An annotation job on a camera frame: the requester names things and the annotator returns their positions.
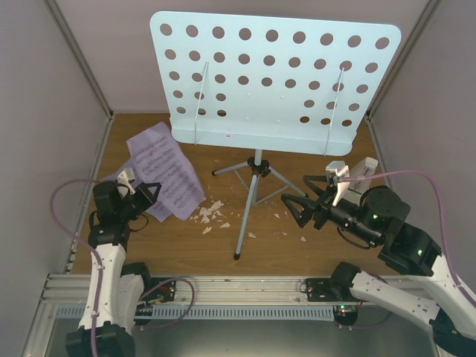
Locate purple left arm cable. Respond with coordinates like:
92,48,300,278
50,178,196,357

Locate slotted grey cable duct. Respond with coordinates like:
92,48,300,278
55,304,335,321

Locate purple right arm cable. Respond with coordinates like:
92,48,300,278
334,170,476,321

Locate white sheet music pages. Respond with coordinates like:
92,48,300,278
126,122,205,220

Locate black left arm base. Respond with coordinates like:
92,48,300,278
138,277,176,308

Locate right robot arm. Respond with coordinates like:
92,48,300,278
281,174,475,356

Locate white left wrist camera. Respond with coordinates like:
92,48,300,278
116,167,135,198

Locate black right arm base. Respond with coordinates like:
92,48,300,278
297,277,341,303

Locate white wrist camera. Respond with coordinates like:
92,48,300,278
116,167,135,198
325,161,350,207

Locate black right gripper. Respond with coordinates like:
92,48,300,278
280,175,381,245

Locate white metronome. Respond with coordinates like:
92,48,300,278
345,156,379,204

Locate white debris pile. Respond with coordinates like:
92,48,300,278
187,159,308,243

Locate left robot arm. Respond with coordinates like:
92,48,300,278
65,181,161,356

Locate light blue music stand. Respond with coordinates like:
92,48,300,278
149,10,405,260

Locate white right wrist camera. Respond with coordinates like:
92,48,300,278
325,161,350,207

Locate aluminium front rail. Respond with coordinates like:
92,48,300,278
41,274,307,305

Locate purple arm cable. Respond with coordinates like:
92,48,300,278
50,178,196,357
334,170,476,321

